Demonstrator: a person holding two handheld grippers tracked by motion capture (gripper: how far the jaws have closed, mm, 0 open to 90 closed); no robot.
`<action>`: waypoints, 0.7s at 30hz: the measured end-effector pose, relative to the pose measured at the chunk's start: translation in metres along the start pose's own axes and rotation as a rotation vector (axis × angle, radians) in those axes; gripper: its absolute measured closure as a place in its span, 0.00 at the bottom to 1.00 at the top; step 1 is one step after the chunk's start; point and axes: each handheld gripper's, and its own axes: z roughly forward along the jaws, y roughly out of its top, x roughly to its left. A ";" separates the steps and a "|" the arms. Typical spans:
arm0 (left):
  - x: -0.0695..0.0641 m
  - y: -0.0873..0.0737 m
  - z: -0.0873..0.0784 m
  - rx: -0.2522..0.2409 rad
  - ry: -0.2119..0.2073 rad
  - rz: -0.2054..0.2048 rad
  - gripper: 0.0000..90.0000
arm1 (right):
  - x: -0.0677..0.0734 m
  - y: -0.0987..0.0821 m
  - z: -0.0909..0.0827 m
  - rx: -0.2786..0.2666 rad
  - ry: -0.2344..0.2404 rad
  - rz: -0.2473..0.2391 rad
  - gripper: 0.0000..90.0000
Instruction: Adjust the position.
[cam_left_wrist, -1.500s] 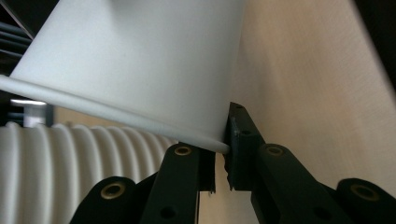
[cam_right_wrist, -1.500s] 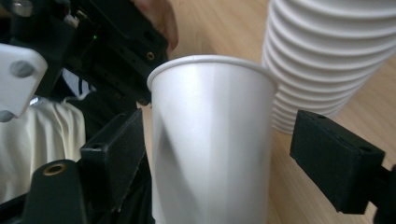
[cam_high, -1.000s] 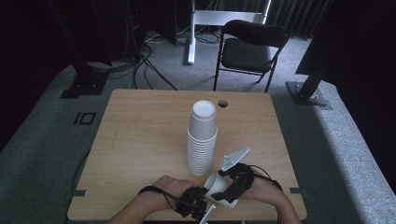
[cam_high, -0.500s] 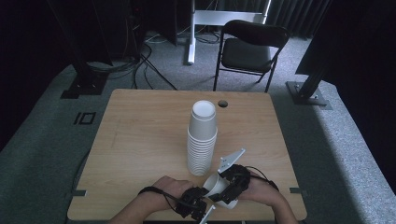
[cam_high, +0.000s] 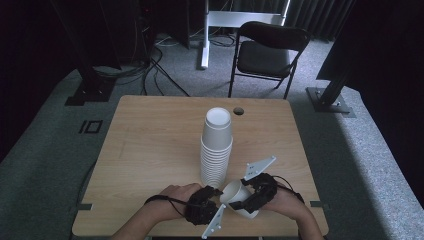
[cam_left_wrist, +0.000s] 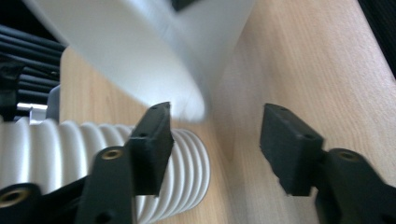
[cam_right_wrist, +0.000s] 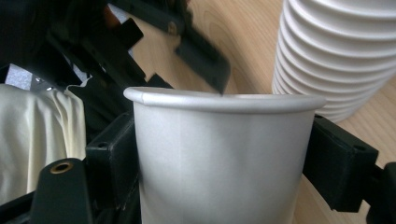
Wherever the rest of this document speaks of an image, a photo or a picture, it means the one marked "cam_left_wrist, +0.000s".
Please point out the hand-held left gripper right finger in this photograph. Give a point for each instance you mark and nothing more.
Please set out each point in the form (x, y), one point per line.
(292, 152)

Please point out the white metal desk frame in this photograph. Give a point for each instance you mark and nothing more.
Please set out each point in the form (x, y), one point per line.
(39, 109)

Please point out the stack of white paper cups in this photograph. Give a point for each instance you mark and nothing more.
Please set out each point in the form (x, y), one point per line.
(62, 152)

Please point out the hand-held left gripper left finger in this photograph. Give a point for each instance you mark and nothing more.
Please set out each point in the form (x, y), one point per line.
(152, 149)

